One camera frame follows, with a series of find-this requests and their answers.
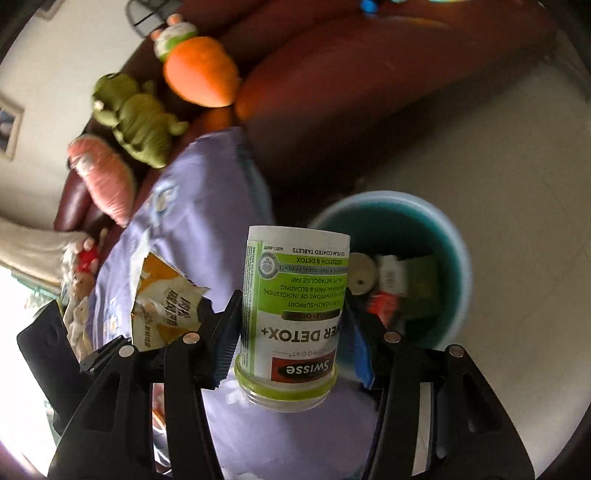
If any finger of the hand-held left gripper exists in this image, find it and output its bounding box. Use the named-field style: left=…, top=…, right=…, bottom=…
left=79, top=336, right=134, bottom=374

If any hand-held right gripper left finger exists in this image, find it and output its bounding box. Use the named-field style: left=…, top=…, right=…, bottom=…
left=46, top=288, right=243, bottom=480

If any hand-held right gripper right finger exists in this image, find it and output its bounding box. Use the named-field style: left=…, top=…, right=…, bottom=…
left=342, top=291, right=536, bottom=480

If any white green supplement bottle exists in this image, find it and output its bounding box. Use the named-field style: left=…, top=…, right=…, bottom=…
left=233, top=225, right=352, bottom=412

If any torn yellow snack wrapper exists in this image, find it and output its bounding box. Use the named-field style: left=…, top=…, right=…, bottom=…
left=130, top=251, right=211, bottom=354

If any teal plastic bucket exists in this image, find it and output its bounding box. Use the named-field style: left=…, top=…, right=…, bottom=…
left=307, top=191, right=472, bottom=352

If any cream blanket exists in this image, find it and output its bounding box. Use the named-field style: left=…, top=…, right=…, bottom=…
left=0, top=217, right=88, bottom=282

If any purple floral cloth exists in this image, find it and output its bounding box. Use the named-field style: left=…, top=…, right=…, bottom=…
left=65, top=127, right=384, bottom=480

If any pink plush toy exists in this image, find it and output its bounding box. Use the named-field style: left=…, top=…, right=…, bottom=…
left=67, top=135, right=137, bottom=228

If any green dinosaur plush toy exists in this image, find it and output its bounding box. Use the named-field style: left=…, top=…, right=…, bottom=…
left=91, top=72, right=190, bottom=169

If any dark red leather sofa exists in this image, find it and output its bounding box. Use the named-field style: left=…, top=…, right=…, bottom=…
left=53, top=0, right=559, bottom=232

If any orange carrot plush toy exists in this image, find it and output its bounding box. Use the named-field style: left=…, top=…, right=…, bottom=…
left=151, top=14, right=242, bottom=108

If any framed wall picture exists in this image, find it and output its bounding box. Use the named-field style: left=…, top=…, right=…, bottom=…
left=34, top=0, right=65, bottom=20
left=0, top=95, right=25, bottom=162

